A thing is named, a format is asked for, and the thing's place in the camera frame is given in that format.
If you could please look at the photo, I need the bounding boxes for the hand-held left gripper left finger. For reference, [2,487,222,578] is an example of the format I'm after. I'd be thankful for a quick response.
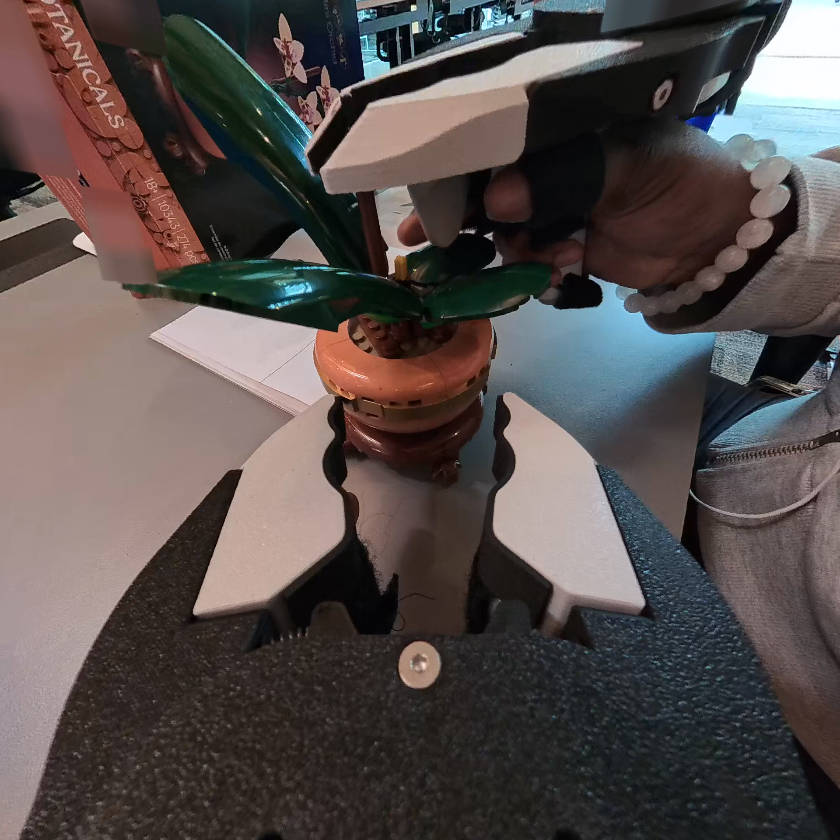
[192,395,400,652]

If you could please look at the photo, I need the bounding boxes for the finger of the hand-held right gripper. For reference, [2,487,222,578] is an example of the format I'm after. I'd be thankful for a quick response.
[341,26,536,99]
[306,39,645,196]

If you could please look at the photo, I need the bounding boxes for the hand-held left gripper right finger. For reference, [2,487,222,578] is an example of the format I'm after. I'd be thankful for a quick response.
[465,392,648,643]

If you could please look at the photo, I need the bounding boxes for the brown toy brick stem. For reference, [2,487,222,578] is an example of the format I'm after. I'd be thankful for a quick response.
[356,190,389,280]

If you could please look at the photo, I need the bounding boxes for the white instruction booklet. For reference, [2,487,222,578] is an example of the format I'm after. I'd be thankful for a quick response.
[150,305,329,416]

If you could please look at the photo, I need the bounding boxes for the toy brick potted plant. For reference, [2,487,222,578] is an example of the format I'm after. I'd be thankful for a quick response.
[123,14,555,487]

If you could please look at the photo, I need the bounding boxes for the person's right hand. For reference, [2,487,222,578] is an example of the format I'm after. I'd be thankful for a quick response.
[397,118,750,291]

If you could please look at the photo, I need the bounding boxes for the person's dark pants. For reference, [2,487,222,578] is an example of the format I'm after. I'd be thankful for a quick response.
[696,374,821,460]

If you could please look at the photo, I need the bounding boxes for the person's grey hoodie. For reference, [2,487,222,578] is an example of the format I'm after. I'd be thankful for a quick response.
[689,387,840,788]

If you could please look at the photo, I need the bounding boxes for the dark toy plant set box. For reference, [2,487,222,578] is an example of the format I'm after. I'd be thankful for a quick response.
[23,0,365,299]

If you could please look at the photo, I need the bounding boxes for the white bead bracelet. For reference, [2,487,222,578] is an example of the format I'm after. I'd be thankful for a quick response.
[615,134,794,316]

